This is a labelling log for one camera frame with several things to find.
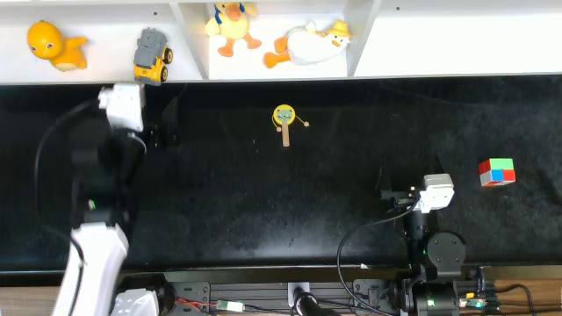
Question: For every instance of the yellow rubber duck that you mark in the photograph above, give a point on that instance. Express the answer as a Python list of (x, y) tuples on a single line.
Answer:
[(57, 46)]

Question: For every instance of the white plush duck yellow hat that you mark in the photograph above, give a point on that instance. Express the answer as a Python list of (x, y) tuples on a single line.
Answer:
[(311, 46)]

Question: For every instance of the yellow rattle drum toy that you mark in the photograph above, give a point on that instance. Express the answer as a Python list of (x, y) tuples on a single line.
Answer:
[(284, 116)]

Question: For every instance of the mounting rail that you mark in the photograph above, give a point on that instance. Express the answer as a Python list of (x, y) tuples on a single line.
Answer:
[(263, 298)]

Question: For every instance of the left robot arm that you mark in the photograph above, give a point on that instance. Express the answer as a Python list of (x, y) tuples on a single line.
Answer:
[(96, 254)]

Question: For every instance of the white shelf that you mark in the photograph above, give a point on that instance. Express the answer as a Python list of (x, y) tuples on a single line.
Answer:
[(439, 44)]

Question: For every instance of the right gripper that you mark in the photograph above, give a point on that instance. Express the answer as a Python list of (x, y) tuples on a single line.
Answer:
[(399, 197)]

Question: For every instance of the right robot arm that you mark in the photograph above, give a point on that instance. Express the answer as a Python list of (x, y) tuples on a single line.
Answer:
[(445, 252)]

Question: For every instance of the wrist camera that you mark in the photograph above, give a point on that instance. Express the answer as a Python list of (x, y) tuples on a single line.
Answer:
[(436, 193), (125, 105)]

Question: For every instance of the grey and yellow toy truck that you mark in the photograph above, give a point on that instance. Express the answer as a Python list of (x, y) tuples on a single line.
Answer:
[(149, 57)]

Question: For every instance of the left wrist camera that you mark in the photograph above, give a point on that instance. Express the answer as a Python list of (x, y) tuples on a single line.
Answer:
[(125, 105)]

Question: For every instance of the many-coloured puzzle cube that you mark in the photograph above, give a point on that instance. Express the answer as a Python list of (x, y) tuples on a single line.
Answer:
[(497, 172)]

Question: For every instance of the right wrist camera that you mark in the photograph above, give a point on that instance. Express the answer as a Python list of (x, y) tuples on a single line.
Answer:
[(436, 193)]

